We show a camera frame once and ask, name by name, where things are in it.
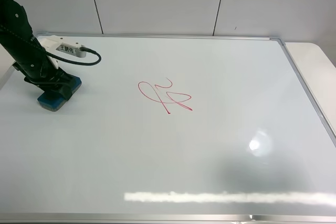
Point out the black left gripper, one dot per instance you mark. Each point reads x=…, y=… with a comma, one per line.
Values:
x=32, y=60

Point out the teal whiteboard eraser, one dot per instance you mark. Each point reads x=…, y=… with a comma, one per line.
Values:
x=55, y=105

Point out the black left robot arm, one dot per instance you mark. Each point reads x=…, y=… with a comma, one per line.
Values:
x=15, y=27

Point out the white aluminium-framed whiteboard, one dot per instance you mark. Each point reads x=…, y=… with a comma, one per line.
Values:
x=256, y=147

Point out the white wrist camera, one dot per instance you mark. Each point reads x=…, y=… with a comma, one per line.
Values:
x=54, y=44

